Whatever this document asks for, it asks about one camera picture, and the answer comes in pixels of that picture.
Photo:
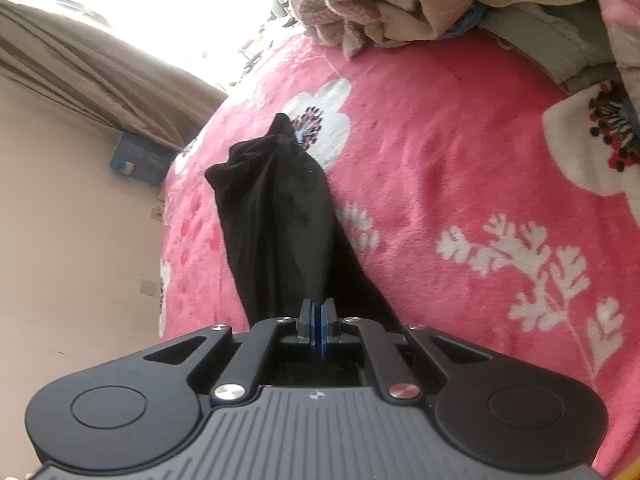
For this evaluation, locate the grey garment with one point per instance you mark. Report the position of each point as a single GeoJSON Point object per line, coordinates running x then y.
{"type": "Point", "coordinates": [569, 43]}

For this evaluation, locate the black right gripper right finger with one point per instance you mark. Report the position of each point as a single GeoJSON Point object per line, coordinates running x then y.
{"type": "Point", "coordinates": [500, 411]}

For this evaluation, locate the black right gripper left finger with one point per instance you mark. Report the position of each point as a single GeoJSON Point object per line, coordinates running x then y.
{"type": "Point", "coordinates": [128, 413]}

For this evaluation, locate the brown curtain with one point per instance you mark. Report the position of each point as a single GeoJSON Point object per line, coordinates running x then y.
{"type": "Point", "coordinates": [87, 70]}

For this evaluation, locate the pink floral fleece blanket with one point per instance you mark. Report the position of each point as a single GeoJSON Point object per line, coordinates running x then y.
{"type": "Point", "coordinates": [479, 198]}

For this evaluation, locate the black garment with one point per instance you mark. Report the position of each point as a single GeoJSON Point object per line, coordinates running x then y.
{"type": "Point", "coordinates": [283, 241]}

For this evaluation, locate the blue box by wall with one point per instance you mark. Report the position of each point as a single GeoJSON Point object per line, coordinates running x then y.
{"type": "Point", "coordinates": [141, 159]}

